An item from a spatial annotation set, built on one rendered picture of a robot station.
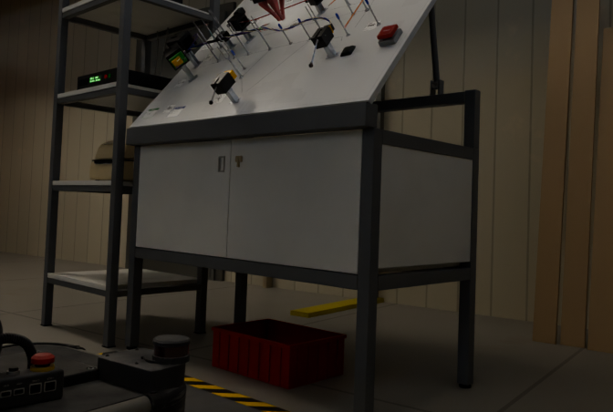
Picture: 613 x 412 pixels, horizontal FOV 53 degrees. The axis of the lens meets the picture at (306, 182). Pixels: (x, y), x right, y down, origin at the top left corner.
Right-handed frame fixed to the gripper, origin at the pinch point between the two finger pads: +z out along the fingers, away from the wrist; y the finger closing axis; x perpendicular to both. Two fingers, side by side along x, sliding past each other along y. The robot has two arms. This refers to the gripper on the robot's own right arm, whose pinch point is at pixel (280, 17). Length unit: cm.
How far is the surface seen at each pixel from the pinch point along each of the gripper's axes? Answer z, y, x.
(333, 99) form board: 24.3, -12.1, 8.6
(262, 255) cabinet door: 61, 19, 35
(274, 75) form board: 20.6, 22.9, -11.2
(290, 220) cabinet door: 52, 6, 28
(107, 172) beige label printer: 38, 112, 12
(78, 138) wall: 93, 428, -158
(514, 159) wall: 153, 17, -154
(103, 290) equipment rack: 72, 106, 45
